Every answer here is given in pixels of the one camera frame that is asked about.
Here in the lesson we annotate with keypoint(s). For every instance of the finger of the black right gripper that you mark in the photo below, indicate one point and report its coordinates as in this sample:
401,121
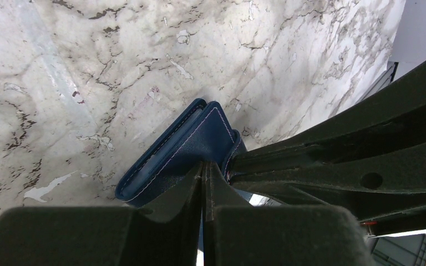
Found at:
390,120
386,192

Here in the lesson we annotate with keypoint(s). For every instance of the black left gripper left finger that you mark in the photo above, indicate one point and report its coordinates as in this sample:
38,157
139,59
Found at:
163,232

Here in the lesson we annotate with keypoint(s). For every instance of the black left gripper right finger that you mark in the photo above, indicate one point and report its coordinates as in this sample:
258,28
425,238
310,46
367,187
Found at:
237,233

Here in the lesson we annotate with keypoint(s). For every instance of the blue card holder wallet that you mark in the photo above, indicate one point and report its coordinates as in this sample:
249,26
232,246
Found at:
202,132

